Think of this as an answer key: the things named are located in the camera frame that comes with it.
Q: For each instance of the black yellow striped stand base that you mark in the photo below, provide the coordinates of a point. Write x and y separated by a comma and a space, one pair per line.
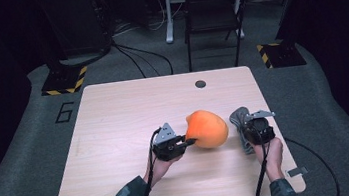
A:
63, 81
283, 55

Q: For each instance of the black cabinet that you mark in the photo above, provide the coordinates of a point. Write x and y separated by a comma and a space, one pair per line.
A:
76, 22

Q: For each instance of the person's left hand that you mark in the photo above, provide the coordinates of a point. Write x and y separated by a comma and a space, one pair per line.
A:
161, 168

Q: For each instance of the black folding chair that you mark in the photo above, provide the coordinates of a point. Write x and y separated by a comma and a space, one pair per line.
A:
210, 13

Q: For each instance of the grey cloth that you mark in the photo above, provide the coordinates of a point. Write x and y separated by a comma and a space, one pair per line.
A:
238, 118

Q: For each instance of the person's right hand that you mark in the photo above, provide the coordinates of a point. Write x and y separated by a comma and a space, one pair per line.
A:
273, 154

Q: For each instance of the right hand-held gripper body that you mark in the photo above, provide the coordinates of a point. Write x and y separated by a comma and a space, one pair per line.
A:
260, 131

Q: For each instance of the orange plush toy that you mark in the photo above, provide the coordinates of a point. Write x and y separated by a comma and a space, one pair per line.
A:
208, 129

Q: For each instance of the grey tape strip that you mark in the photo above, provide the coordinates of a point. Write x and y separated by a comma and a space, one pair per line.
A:
297, 172

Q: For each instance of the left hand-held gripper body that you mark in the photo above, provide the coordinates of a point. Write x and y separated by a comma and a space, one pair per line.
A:
167, 145

